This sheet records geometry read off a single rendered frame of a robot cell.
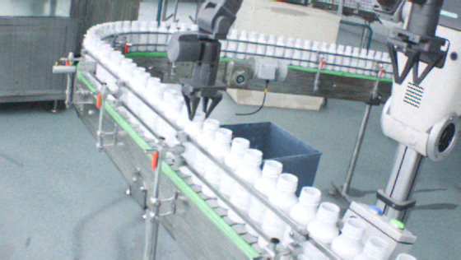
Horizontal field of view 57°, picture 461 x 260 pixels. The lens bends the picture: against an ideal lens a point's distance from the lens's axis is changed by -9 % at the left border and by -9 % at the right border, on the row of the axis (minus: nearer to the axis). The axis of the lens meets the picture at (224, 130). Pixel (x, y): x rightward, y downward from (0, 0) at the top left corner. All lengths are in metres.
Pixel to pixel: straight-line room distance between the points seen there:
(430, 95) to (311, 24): 4.09
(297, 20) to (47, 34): 2.74
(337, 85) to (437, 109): 1.71
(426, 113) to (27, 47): 3.42
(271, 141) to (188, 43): 0.91
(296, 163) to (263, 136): 0.32
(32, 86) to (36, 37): 0.45
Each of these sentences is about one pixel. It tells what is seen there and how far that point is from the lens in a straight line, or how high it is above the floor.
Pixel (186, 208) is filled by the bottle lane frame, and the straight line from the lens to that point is 1.16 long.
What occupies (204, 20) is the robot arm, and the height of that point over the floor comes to 1.40.
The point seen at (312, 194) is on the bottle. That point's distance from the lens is 0.89.
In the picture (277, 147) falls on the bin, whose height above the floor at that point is 0.87.
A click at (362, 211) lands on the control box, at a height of 1.12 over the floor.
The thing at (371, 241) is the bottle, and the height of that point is 1.16.
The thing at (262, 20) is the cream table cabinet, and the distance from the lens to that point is 5.12.
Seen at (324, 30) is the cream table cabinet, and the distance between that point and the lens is 5.44.
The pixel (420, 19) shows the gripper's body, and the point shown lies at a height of 1.51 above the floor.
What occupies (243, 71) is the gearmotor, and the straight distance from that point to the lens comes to 2.60.
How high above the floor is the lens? 1.54
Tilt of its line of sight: 20 degrees down
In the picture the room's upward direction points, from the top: 10 degrees clockwise
